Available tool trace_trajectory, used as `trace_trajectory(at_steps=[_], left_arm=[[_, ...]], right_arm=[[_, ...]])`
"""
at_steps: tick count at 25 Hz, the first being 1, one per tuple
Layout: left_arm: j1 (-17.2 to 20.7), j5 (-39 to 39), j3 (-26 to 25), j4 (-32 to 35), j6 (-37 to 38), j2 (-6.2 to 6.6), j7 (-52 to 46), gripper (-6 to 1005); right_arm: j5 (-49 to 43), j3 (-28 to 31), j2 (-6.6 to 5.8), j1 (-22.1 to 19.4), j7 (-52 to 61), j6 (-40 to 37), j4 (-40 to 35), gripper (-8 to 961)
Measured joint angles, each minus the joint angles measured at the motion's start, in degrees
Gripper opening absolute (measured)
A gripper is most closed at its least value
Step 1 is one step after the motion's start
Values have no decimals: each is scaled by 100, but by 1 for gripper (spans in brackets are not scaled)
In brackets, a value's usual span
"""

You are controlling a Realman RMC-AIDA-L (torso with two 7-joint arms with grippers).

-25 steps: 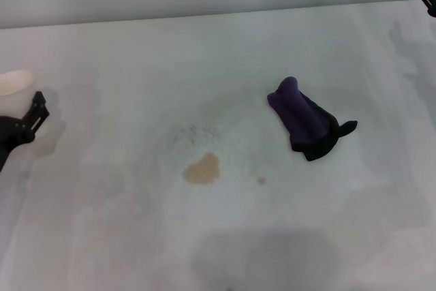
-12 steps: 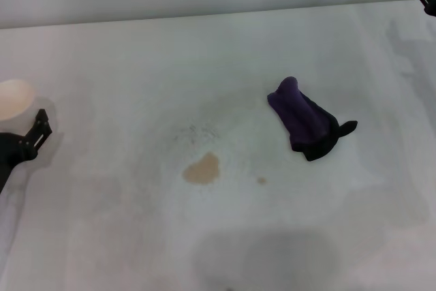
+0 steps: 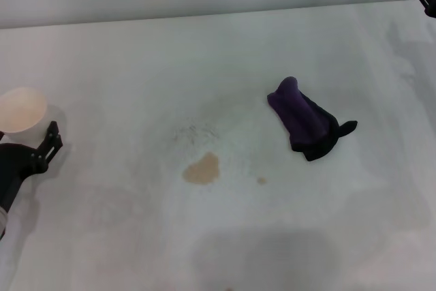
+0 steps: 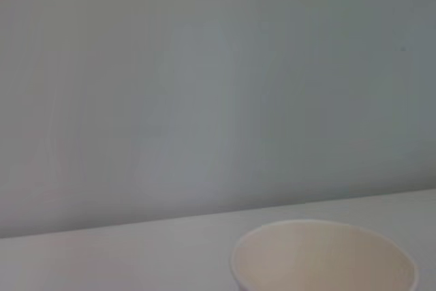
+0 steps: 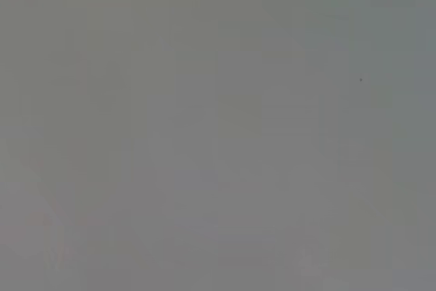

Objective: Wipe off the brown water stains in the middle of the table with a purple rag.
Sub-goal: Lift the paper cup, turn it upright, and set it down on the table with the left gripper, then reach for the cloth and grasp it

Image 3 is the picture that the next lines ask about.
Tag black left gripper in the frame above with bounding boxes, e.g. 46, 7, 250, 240
0, 120, 65, 207

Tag white paper cup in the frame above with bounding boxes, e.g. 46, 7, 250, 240
0, 86, 48, 145

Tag purple rag with black backing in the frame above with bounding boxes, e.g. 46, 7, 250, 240
266, 76, 358, 162

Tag large brown water stain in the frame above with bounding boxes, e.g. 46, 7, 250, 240
182, 151, 221, 185

